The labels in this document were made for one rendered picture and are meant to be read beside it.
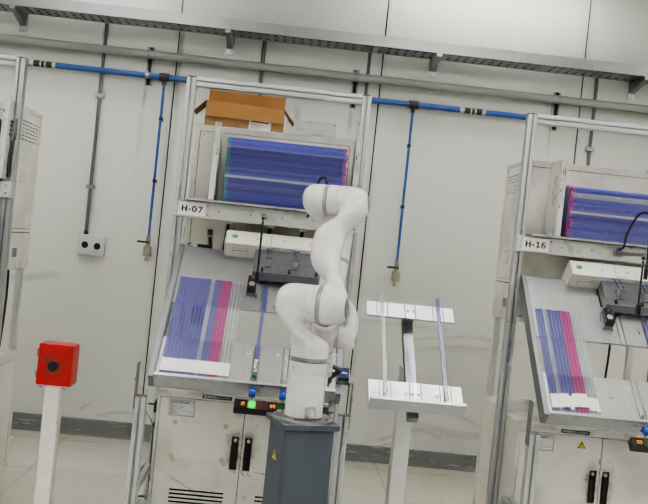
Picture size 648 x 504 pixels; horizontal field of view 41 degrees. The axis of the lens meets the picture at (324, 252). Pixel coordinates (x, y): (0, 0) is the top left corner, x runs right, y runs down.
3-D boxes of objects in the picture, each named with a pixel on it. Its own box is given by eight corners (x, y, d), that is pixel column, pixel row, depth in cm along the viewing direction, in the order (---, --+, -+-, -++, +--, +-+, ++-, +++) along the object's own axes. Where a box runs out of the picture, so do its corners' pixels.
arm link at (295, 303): (323, 365, 264) (331, 287, 264) (265, 357, 268) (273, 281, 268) (331, 360, 276) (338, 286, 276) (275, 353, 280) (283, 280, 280)
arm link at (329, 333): (337, 339, 295) (310, 335, 296) (341, 313, 286) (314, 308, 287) (333, 358, 289) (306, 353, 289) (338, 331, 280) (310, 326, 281)
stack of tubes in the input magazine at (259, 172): (342, 213, 358) (349, 148, 358) (220, 200, 356) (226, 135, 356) (341, 214, 371) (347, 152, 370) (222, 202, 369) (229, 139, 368)
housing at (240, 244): (338, 278, 367) (342, 254, 358) (223, 266, 365) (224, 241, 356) (339, 265, 373) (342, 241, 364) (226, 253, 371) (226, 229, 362)
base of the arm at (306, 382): (341, 426, 266) (348, 367, 266) (283, 425, 259) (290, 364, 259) (319, 413, 284) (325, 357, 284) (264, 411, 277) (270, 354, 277)
